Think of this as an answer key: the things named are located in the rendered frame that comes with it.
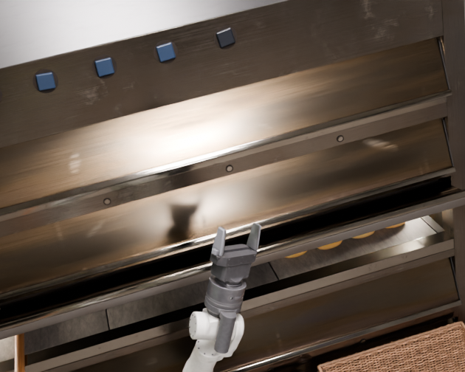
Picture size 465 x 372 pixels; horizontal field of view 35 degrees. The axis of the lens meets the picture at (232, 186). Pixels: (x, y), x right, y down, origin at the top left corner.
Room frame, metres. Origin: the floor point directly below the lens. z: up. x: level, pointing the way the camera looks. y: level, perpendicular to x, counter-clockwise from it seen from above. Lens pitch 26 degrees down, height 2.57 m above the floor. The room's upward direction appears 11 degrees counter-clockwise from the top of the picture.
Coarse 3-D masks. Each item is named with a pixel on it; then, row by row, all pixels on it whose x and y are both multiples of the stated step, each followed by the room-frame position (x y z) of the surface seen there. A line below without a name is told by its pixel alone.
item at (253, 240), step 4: (252, 224) 1.50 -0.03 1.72; (256, 224) 1.50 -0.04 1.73; (252, 228) 1.50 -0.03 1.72; (256, 228) 1.49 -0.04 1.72; (260, 228) 1.49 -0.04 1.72; (252, 232) 1.50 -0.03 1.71; (256, 232) 1.49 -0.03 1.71; (260, 232) 1.49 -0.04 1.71; (252, 236) 1.49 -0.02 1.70; (256, 236) 1.49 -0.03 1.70; (248, 240) 1.50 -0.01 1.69; (252, 240) 1.49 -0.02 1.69; (256, 240) 1.48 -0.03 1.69; (248, 244) 1.50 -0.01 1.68; (252, 244) 1.49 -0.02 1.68; (256, 244) 1.48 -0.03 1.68; (252, 248) 1.48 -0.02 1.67; (256, 248) 1.48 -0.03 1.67
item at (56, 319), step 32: (416, 192) 2.10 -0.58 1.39; (448, 192) 2.03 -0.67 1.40; (288, 224) 2.06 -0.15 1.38; (320, 224) 2.00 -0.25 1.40; (384, 224) 1.91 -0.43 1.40; (192, 256) 1.97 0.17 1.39; (64, 288) 1.95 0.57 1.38; (96, 288) 1.89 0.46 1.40; (160, 288) 1.80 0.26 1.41; (0, 320) 1.81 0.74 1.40; (64, 320) 1.76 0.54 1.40
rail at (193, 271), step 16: (464, 192) 1.96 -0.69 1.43; (400, 208) 1.94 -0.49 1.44; (416, 208) 1.93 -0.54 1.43; (352, 224) 1.90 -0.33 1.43; (288, 240) 1.88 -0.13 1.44; (304, 240) 1.88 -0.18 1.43; (256, 256) 1.85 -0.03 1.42; (176, 272) 1.83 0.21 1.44; (192, 272) 1.82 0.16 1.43; (128, 288) 1.80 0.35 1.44; (144, 288) 1.80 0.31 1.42; (64, 304) 1.78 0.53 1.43; (80, 304) 1.77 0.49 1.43; (16, 320) 1.74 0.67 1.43; (32, 320) 1.75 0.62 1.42
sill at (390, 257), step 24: (432, 240) 2.12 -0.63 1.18; (336, 264) 2.09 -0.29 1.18; (360, 264) 2.06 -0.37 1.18; (384, 264) 2.07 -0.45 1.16; (264, 288) 2.04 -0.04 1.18; (288, 288) 2.01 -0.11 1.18; (312, 288) 2.02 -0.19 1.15; (168, 312) 2.01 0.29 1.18; (192, 312) 1.98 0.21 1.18; (96, 336) 1.96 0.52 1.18; (120, 336) 1.93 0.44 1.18; (144, 336) 1.93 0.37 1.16; (24, 360) 1.90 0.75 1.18; (48, 360) 1.89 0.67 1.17; (72, 360) 1.90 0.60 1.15
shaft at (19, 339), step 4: (16, 336) 2.00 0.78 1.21; (20, 336) 2.00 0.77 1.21; (16, 340) 1.98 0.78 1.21; (20, 340) 1.97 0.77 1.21; (16, 344) 1.96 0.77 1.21; (20, 344) 1.95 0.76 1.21; (16, 348) 1.93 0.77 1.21; (20, 348) 1.93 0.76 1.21; (16, 352) 1.91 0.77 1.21; (20, 352) 1.91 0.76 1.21; (16, 356) 1.89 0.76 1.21; (20, 356) 1.89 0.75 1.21; (16, 360) 1.87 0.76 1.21; (20, 360) 1.87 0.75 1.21; (16, 364) 1.85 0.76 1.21; (20, 364) 1.85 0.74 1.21; (16, 368) 1.83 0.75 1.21; (20, 368) 1.83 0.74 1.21; (24, 368) 1.84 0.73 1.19
